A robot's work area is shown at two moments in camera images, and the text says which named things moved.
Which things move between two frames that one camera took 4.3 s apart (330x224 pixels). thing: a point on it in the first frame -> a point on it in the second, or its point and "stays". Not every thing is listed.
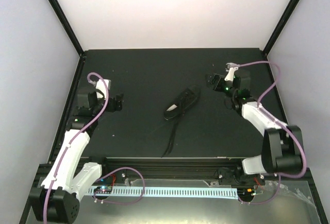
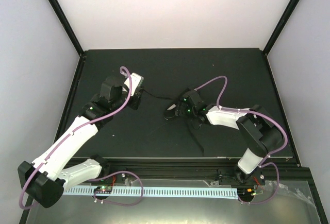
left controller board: x=103 y=189 stays
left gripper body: x=112 y=107 -> x=134 y=105
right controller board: x=246 y=193 stays
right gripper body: x=218 y=86 -> x=186 y=114
